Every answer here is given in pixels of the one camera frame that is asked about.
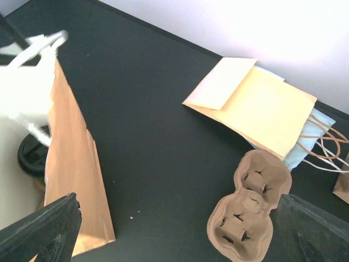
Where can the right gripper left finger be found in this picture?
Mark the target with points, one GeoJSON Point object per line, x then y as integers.
{"type": "Point", "coordinates": [48, 234]}

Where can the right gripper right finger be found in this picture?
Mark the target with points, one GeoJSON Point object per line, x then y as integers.
{"type": "Point", "coordinates": [304, 231]}

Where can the black plastic cup lid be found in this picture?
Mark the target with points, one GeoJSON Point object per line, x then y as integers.
{"type": "Point", "coordinates": [31, 156]}

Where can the orange paper bag white handles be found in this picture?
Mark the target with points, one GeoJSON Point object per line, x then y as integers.
{"type": "Point", "coordinates": [34, 91]}

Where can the standing brown paper bag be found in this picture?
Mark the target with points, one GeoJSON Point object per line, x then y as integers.
{"type": "Point", "coordinates": [341, 187]}

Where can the light blue flat paper bag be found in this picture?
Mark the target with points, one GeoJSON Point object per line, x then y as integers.
{"type": "Point", "coordinates": [312, 134]}

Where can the tan flat paper bag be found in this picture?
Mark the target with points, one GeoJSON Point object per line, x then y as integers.
{"type": "Point", "coordinates": [257, 105]}

